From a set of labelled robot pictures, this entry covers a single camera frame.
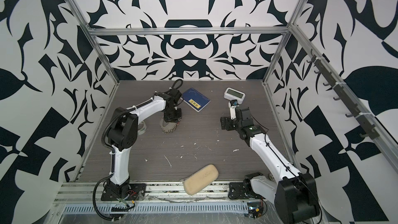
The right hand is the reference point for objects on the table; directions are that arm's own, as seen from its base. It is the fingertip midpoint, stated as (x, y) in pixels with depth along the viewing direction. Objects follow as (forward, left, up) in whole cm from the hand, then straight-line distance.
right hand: (229, 116), depth 84 cm
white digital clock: (+25, -6, -11) cm, 28 cm away
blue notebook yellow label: (+22, +19, -13) cm, 32 cm away
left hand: (+5, +28, -9) cm, 30 cm away
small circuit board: (-40, -8, -15) cm, 43 cm away
